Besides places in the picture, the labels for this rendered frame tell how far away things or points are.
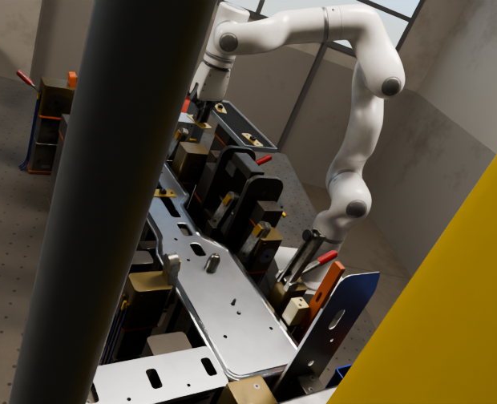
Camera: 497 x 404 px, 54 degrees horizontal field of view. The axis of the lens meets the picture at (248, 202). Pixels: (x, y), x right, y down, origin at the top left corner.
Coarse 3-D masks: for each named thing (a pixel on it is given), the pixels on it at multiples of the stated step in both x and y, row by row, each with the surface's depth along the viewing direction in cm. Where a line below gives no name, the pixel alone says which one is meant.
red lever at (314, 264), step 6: (330, 252) 126; (336, 252) 126; (318, 258) 125; (324, 258) 125; (330, 258) 125; (312, 264) 125; (318, 264) 125; (324, 264) 125; (306, 270) 124; (288, 276) 123; (300, 276) 124
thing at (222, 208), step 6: (228, 192) 144; (234, 192) 143; (228, 198) 142; (234, 198) 142; (222, 204) 145; (228, 204) 143; (234, 204) 143; (216, 210) 146; (222, 210) 144; (228, 210) 144; (216, 216) 146; (222, 216) 144; (216, 222) 145; (222, 222) 145
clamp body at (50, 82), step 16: (48, 80) 172; (64, 80) 177; (48, 96) 170; (64, 96) 173; (48, 112) 174; (64, 112) 177; (32, 128) 180; (48, 128) 178; (32, 144) 183; (48, 144) 181; (32, 160) 182; (48, 160) 185
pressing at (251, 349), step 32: (160, 224) 134; (192, 224) 139; (160, 256) 123; (192, 256) 128; (224, 256) 133; (192, 288) 117; (224, 288) 122; (256, 288) 126; (192, 320) 109; (224, 320) 112; (256, 320) 116; (224, 352) 104; (256, 352) 107; (288, 352) 111
